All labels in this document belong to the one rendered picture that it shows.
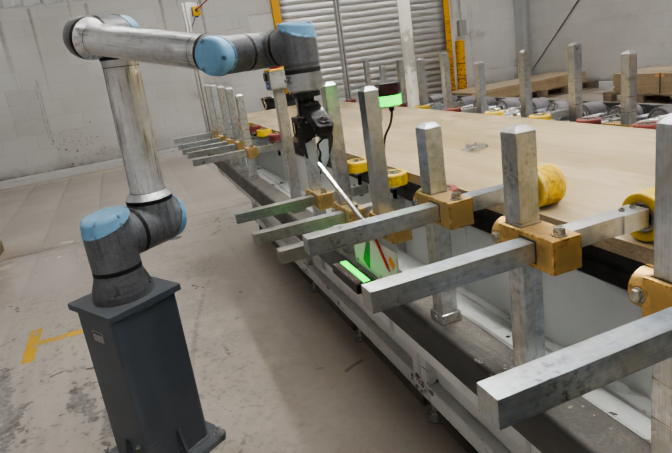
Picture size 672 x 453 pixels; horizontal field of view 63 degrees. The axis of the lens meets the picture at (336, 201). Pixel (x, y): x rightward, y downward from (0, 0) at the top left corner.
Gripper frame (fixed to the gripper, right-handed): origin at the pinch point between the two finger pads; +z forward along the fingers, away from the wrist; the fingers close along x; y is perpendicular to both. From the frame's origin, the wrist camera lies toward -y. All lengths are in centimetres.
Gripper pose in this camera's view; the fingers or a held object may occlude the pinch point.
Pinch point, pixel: (320, 169)
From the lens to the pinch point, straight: 140.4
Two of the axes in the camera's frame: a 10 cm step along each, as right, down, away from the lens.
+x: -9.2, 2.2, -3.2
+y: -3.6, -2.0, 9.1
